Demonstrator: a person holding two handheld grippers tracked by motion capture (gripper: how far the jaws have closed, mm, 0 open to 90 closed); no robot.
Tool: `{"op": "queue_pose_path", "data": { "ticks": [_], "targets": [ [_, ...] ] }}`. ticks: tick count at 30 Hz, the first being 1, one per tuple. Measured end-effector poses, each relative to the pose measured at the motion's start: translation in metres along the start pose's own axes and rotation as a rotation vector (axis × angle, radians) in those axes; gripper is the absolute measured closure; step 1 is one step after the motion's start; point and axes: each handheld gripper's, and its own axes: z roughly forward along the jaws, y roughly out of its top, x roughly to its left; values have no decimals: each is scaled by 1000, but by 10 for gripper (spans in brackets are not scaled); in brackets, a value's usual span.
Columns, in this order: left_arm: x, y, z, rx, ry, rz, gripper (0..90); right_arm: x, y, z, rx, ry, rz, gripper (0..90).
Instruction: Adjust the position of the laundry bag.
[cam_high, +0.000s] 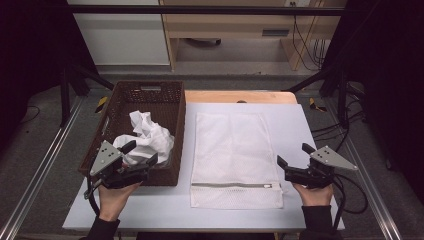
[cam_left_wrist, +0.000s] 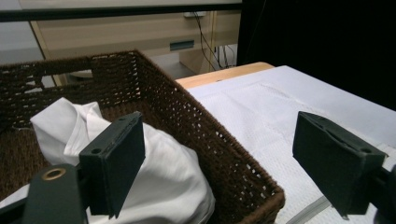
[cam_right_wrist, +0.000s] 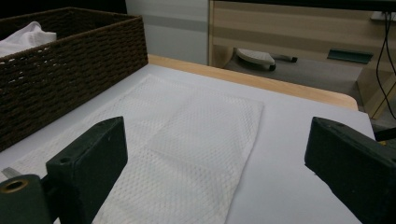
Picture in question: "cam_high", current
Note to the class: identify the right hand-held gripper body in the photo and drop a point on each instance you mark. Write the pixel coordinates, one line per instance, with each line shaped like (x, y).
(316, 173)

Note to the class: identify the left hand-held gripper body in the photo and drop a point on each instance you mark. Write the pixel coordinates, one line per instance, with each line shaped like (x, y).
(105, 160)

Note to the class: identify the white garment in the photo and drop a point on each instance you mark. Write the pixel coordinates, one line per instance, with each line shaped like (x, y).
(150, 136)

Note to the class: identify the white mesh laundry bag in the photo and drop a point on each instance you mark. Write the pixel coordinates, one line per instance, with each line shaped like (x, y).
(233, 150)

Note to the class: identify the brown woven basket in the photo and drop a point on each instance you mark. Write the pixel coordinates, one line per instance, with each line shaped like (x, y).
(140, 96)

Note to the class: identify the person's right hand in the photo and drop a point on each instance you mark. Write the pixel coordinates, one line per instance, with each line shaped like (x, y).
(316, 197)

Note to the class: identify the person's left hand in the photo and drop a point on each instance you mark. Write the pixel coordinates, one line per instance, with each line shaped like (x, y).
(111, 201)

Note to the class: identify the white foam board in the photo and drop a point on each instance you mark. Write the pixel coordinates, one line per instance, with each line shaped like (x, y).
(300, 133)

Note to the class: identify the yellow black tape strip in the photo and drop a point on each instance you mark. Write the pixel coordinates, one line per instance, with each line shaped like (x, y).
(315, 105)
(101, 104)

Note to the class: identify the black metal stand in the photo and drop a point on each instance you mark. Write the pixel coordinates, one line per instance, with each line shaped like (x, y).
(342, 100)
(65, 100)

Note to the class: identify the white cabinet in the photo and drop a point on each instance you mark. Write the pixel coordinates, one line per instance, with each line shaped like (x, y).
(123, 40)

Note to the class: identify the black curtain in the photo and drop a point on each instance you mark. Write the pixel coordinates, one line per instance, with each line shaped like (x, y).
(33, 50)
(393, 66)

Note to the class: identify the light wooden desk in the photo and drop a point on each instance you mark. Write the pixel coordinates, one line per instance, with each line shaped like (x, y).
(233, 25)

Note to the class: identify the black horizontal bar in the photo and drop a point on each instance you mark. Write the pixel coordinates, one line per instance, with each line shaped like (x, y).
(200, 10)

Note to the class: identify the aluminium floor rail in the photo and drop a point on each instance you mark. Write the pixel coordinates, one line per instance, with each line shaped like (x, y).
(370, 186)
(40, 166)

